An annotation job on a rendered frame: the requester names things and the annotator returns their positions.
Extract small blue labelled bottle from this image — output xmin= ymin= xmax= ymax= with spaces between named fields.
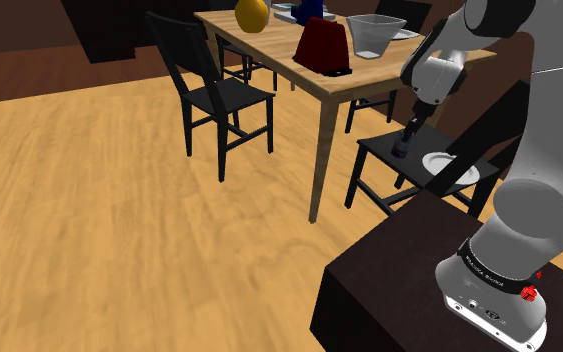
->
xmin=390 ymin=134 xmax=413 ymax=161

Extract black chair with plate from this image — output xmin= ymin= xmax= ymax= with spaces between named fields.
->
xmin=343 ymin=79 xmax=532 ymax=220

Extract white round plate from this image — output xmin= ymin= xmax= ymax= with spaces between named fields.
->
xmin=421 ymin=151 xmax=481 ymax=187

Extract white flat dish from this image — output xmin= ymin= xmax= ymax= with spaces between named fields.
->
xmin=390 ymin=27 xmax=422 ymax=42

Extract clear measuring cup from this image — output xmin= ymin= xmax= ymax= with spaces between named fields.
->
xmin=345 ymin=13 xmax=408 ymax=60

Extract black wooden chair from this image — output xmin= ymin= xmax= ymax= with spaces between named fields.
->
xmin=343 ymin=0 xmax=434 ymax=135
xmin=214 ymin=32 xmax=280 ymax=93
xmin=144 ymin=11 xmax=277 ymax=184

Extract dark red toaster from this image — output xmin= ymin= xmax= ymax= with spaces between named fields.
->
xmin=292 ymin=16 xmax=354 ymax=78

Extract dark robot stand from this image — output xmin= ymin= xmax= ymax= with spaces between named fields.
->
xmin=309 ymin=187 xmax=563 ymax=352

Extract wooden dining table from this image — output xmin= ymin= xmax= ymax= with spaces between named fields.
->
xmin=193 ymin=8 xmax=498 ymax=225

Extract dark blue jug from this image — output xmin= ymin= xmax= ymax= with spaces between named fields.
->
xmin=290 ymin=0 xmax=325 ymax=27

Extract grey flat books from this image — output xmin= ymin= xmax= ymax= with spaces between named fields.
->
xmin=272 ymin=2 xmax=337 ymax=24

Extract yellow vase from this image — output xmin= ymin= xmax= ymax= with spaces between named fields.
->
xmin=233 ymin=0 xmax=270 ymax=34

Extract dark wooden cabinet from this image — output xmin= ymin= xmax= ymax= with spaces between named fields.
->
xmin=60 ymin=0 xmax=243 ymax=65

